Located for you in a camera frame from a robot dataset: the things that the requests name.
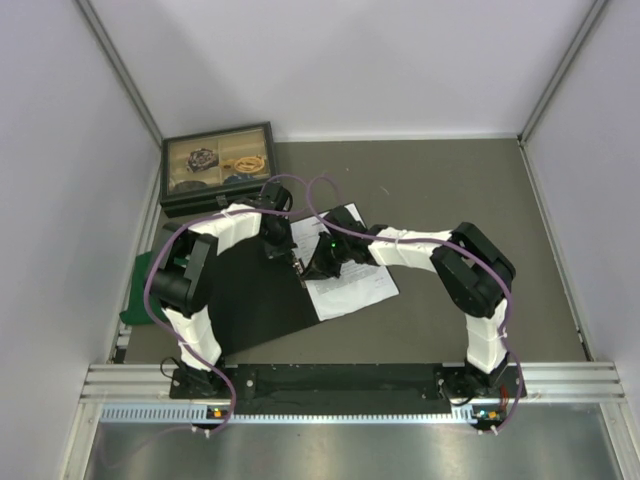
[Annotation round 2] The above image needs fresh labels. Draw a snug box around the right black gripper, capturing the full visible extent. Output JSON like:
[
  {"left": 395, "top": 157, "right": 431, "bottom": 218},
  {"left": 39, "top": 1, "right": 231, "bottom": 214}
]
[{"left": 303, "top": 232, "right": 353, "bottom": 282}]

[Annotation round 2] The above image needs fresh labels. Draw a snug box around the white folder black inside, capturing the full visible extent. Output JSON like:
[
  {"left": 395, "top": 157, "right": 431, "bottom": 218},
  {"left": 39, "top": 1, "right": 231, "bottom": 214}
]
[{"left": 208, "top": 238, "right": 323, "bottom": 356}]

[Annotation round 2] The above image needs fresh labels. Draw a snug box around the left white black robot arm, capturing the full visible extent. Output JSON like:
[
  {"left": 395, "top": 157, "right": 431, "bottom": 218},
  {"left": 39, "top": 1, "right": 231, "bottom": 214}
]
[{"left": 145, "top": 183, "right": 299, "bottom": 397}]

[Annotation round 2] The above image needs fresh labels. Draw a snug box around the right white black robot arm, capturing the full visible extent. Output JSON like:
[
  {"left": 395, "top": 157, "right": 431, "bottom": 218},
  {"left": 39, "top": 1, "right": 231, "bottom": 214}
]
[{"left": 301, "top": 206, "right": 516, "bottom": 396}]

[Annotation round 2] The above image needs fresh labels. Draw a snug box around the metal folder clip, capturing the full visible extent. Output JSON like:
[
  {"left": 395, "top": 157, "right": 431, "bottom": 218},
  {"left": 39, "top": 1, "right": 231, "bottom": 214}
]
[{"left": 289, "top": 252, "right": 306, "bottom": 289}]

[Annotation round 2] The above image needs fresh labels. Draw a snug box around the dark green glass-lid box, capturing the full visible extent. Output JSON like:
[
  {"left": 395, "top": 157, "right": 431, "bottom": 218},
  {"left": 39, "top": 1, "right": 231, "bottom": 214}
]
[{"left": 159, "top": 122, "right": 278, "bottom": 218}]

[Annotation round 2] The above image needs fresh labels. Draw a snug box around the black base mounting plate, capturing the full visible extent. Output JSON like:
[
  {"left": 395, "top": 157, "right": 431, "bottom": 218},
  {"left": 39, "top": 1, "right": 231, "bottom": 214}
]
[{"left": 169, "top": 363, "right": 527, "bottom": 414}]

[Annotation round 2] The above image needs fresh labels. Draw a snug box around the green folded t-shirt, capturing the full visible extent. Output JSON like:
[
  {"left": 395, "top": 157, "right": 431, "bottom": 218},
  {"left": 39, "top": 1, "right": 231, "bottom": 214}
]
[{"left": 119, "top": 252, "right": 154, "bottom": 326}]

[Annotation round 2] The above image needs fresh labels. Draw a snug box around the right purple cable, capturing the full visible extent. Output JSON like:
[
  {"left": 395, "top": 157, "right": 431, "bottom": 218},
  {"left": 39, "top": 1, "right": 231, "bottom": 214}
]
[{"left": 305, "top": 173, "right": 526, "bottom": 436}]

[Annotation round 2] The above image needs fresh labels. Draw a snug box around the purple cable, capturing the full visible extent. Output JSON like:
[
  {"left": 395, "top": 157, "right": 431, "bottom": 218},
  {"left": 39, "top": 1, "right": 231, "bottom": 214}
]
[
  {"left": 142, "top": 173, "right": 309, "bottom": 436},
  {"left": 305, "top": 173, "right": 526, "bottom": 436}
]

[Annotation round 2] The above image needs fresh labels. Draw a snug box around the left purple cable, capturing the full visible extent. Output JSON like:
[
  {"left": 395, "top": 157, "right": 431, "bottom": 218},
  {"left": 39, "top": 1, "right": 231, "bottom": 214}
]
[{"left": 142, "top": 173, "right": 309, "bottom": 436}]

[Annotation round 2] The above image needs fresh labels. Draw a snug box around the aluminium rail frame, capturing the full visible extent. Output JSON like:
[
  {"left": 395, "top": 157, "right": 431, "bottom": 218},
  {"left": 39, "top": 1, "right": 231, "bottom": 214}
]
[{"left": 80, "top": 362, "right": 626, "bottom": 403}]

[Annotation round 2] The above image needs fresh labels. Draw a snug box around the grey slotted cable duct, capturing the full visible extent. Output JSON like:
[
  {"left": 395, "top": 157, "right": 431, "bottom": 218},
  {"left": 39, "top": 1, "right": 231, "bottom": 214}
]
[{"left": 100, "top": 403, "right": 498, "bottom": 425}]

